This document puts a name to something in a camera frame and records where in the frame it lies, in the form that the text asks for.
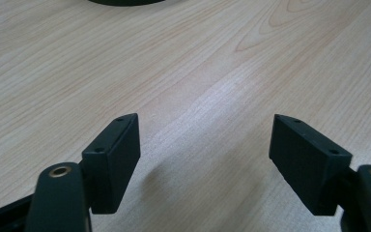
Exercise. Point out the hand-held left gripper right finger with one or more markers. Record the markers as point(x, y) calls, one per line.
point(306, 164)

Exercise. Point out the black key rack with tray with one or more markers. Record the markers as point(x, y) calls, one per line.
point(125, 2)

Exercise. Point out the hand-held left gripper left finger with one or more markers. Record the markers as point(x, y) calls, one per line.
point(112, 167)

